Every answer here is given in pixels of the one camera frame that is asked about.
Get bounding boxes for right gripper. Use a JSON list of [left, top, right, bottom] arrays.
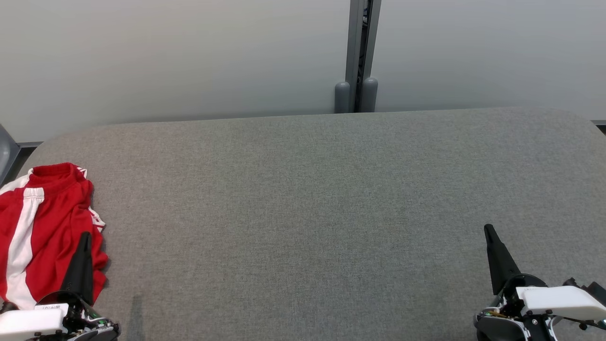
[[473, 224, 560, 341]]

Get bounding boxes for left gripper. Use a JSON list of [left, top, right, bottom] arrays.
[[37, 232, 120, 341]]

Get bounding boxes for red shorts with white stripe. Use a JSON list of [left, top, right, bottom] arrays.
[[0, 162, 109, 311]]

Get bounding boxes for grey metal frame with caster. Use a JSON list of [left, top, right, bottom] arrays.
[[0, 124, 20, 185]]

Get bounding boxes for grey cylindrical post foot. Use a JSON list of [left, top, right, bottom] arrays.
[[335, 81, 351, 114], [362, 77, 378, 113]]

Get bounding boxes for grey metal partition post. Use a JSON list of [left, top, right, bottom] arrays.
[[345, 0, 382, 113]]

